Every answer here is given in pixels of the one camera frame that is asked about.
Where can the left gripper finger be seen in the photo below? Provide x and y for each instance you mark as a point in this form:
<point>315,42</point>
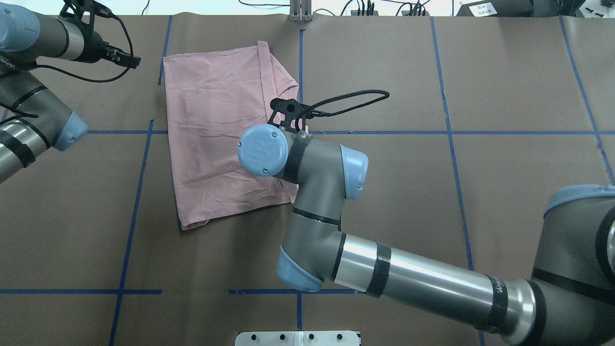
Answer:
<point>126,60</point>

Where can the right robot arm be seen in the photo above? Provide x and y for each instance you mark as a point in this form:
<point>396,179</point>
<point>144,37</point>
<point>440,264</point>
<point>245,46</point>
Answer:
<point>568,300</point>

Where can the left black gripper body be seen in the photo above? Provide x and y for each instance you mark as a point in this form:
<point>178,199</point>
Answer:
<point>92,49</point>

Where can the grey usb hub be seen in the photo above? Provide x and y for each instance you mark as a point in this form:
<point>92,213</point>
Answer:
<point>364,8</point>
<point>412,9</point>

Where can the pink Snoopy t-shirt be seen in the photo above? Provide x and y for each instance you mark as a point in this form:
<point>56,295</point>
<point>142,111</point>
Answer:
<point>212,98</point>

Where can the grey USB hub near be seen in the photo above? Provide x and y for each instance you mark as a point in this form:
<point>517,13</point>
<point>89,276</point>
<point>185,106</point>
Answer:
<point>412,9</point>

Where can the aluminium frame post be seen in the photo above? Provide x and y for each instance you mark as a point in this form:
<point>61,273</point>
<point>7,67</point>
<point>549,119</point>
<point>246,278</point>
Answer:
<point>300,11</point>

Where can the grey USB hub far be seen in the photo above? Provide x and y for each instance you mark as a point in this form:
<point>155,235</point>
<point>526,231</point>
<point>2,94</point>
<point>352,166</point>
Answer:
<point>364,8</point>

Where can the black box with label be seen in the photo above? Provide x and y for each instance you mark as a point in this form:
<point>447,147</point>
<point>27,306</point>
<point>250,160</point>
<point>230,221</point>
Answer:
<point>495,8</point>

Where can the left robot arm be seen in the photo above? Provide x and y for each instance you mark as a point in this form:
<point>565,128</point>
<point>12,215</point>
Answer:
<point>40,120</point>

